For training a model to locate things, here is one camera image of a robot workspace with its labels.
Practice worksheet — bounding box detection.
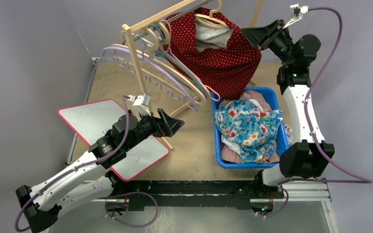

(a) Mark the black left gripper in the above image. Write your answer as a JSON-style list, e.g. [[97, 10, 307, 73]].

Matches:
[[125, 108, 184, 151]]

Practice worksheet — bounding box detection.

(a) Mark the red polka dot dress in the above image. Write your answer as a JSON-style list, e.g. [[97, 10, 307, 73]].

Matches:
[[170, 7, 261, 100]]

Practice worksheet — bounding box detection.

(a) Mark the cream hanger of dress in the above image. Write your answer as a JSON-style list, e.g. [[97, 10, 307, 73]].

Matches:
[[194, 0, 229, 29]]

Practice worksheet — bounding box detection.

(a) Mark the white cloth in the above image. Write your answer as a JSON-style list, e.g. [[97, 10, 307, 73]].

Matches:
[[218, 99, 263, 154]]

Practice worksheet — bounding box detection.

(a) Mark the pink pleated skirt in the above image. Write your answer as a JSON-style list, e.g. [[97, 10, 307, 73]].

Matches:
[[219, 90, 279, 164]]

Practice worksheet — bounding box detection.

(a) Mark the teal hanger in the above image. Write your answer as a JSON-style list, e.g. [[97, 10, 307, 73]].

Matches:
[[141, 22, 210, 98]]

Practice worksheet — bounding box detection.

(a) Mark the cream wooden hanger front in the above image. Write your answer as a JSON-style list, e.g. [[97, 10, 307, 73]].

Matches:
[[103, 23, 211, 109]]

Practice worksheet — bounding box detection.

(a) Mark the cream wooden hanger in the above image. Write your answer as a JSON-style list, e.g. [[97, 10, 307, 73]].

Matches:
[[156, 20, 211, 98], [103, 23, 211, 109]]

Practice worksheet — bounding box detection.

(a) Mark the blue floral garment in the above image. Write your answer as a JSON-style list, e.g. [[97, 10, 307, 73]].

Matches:
[[213, 99, 284, 164]]

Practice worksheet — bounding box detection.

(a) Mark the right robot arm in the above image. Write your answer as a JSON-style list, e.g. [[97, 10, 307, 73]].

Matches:
[[240, 19, 335, 198]]

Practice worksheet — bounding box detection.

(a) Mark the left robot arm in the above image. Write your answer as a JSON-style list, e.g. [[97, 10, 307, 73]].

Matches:
[[15, 108, 185, 233]]

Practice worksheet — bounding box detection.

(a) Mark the metal rack rod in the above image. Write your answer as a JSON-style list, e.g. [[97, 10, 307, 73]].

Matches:
[[131, 0, 213, 42]]

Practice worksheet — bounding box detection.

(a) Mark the red-edged whiteboard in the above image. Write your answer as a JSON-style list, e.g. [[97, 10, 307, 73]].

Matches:
[[58, 100, 170, 181]]

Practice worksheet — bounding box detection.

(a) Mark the marker pen pack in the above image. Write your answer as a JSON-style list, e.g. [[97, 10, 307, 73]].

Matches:
[[284, 124, 294, 146]]

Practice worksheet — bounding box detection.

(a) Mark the wooden clothes rack frame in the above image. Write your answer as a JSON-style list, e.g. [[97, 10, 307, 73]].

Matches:
[[120, 0, 266, 150]]

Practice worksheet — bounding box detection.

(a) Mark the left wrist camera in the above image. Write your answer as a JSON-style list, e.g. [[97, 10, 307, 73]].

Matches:
[[126, 93, 152, 116]]

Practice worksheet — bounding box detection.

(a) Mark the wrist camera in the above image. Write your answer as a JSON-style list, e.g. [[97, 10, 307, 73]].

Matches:
[[126, 93, 152, 116], [283, 4, 309, 29]]

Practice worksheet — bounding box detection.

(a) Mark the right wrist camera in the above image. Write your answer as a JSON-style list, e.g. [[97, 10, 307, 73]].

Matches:
[[283, 4, 309, 29]]

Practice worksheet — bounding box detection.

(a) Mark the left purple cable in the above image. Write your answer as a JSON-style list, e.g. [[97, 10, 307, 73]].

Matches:
[[15, 96, 131, 233]]

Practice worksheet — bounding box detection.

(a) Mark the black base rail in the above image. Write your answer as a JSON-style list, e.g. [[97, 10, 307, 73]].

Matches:
[[105, 171, 286, 213]]

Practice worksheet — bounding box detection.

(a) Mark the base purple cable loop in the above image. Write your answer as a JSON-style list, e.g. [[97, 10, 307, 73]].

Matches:
[[104, 191, 159, 228]]

